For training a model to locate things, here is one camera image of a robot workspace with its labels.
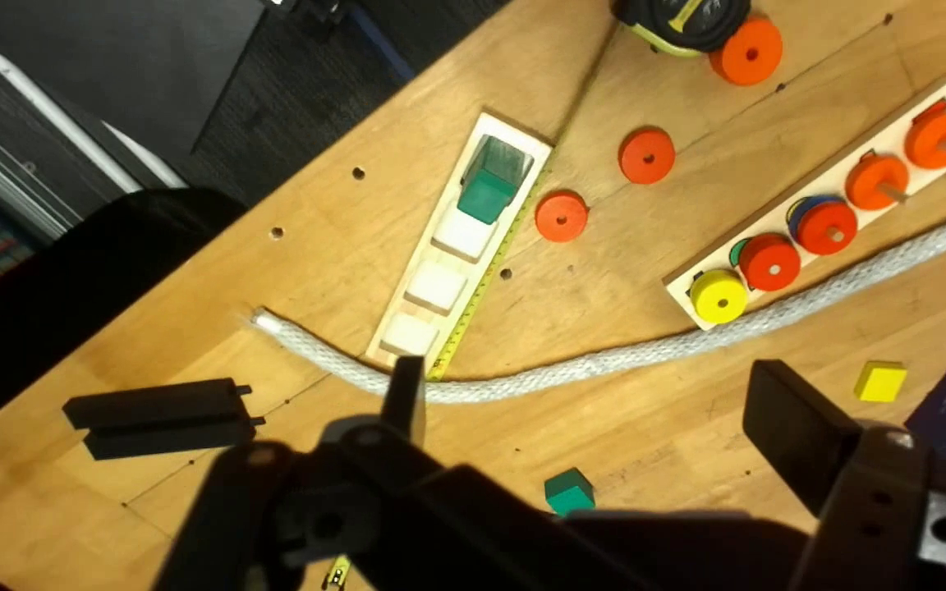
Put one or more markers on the green rectangular block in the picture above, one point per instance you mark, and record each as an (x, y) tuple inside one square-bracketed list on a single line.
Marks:
[(569, 494)]

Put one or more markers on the green square block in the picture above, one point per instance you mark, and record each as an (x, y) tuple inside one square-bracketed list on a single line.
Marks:
[(493, 183)]

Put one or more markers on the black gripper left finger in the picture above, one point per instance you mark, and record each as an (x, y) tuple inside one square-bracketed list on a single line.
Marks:
[(406, 396)]

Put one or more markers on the black flat bar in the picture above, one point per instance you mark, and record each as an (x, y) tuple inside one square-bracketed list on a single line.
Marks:
[(155, 401), (164, 443)]

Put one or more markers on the wooden slotted board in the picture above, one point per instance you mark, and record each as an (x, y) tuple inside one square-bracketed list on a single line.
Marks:
[(460, 235)]

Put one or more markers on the white wooden peg board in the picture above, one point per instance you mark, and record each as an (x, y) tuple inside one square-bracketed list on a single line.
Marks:
[(916, 190)]

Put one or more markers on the black yellow tape measure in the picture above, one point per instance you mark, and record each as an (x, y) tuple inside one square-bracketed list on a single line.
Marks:
[(682, 22)]

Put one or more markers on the orange disc with hole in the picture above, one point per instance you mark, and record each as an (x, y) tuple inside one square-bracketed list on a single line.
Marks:
[(548, 226), (762, 62), (634, 165)]

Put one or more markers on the small yellow square block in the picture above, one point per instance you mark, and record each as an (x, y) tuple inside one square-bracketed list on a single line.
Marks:
[(882, 382)]

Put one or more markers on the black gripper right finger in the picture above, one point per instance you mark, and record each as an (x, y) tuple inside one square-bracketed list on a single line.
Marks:
[(797, 431)]

